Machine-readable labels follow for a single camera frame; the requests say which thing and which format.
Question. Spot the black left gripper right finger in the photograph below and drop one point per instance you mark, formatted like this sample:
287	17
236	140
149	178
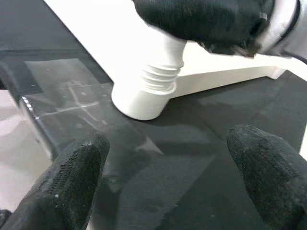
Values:
273	177

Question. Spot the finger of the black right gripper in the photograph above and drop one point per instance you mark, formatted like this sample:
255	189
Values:
196	19

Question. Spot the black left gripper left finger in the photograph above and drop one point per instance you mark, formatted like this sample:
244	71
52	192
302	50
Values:
60	191

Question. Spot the white plastic table leg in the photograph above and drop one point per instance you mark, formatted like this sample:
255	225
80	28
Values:
168	55

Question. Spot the white plastic children table top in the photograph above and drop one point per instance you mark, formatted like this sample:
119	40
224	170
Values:
108	36

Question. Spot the clear tape patch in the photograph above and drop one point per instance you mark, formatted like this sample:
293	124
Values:
72	95

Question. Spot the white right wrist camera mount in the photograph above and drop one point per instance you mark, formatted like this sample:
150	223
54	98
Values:
275	28

